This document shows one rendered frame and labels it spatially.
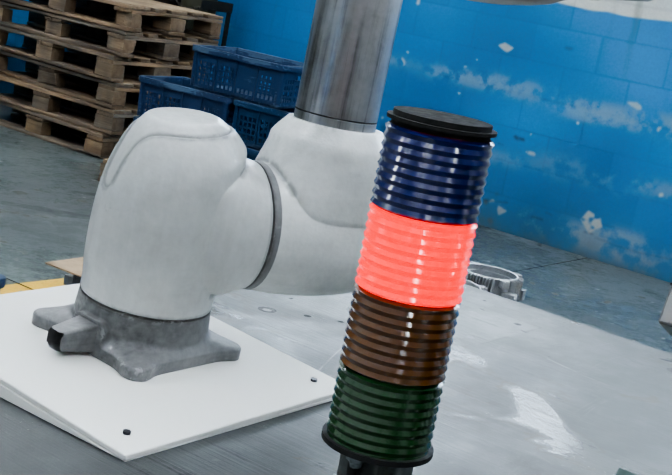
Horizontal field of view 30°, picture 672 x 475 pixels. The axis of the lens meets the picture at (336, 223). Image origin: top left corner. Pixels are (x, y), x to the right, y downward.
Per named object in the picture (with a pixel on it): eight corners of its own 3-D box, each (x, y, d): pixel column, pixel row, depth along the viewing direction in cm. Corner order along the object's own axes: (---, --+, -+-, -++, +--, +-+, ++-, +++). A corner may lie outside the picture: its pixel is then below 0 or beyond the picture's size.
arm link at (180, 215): (59, 265, 148) (94, 85, 143) (200, 274, 157) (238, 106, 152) (101, 319, 134) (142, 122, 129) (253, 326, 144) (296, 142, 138)
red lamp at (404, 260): (480, 301, 70) (497, 223, 69) (426, 314, 65) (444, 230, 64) (390, 271, 73) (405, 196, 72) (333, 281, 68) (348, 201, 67)
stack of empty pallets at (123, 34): (206, 159, 782) (229, 17, 765) (105, 161, 712) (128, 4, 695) (69, 116, 851) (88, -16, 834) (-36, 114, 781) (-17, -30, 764)
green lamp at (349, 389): (448, 451, 72) (464, 377, 71) (393, 475, 67) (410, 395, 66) (362, 415, 75) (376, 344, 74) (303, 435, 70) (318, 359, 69)
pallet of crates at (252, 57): (366, 224, 673) (394, 80, 658) (293, 239, 603) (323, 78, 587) (184, 172, 725) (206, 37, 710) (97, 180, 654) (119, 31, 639)
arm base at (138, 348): (-2, 324, 141) (6, 278, 140) (139, 302, 159) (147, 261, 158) (107, 390, 131) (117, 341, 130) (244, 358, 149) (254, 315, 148)
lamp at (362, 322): (464, 377, 71) (480, 301, 70) (410, 395, 66) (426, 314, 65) (376, 344, 74) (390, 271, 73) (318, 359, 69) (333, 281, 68)
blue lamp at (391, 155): (497, 223, 69) (514, 143, 68) (444, 230, 64) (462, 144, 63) (405, 196, 72) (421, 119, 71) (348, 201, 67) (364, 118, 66)
